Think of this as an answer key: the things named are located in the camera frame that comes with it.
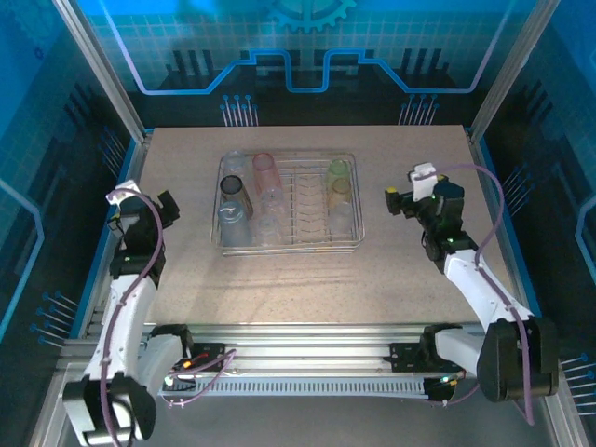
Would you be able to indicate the smoke black plastic cup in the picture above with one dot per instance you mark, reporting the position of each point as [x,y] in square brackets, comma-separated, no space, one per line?
[233,186]

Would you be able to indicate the orange plastic cup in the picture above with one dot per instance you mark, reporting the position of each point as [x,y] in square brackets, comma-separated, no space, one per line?
[340,193]

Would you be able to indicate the green plastic cup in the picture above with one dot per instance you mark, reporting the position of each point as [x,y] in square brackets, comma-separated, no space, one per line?
[338,170]

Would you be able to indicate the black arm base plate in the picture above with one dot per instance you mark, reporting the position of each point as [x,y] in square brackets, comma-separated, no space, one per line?
[212,356]
[402,361]

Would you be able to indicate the red plastic cup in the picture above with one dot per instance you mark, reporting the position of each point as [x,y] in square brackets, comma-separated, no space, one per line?
[265,172]

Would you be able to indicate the blue plastic cup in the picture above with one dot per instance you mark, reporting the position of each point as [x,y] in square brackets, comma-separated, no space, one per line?
[235,226]

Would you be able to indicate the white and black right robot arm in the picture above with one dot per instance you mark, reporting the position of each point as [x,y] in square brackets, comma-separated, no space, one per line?
[475,284]

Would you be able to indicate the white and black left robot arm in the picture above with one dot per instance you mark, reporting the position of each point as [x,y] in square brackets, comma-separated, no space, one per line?
[121,326]

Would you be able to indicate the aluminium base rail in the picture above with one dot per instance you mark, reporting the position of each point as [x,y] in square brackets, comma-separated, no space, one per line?
[302,344]

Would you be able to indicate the aluminium frame post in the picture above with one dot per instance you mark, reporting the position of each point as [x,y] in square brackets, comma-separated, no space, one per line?
[511,70]
[104,70]

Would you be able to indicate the small clear plastic cup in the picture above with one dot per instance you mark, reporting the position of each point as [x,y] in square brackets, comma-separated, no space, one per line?
[268,231]
[341,219]
[274,205]

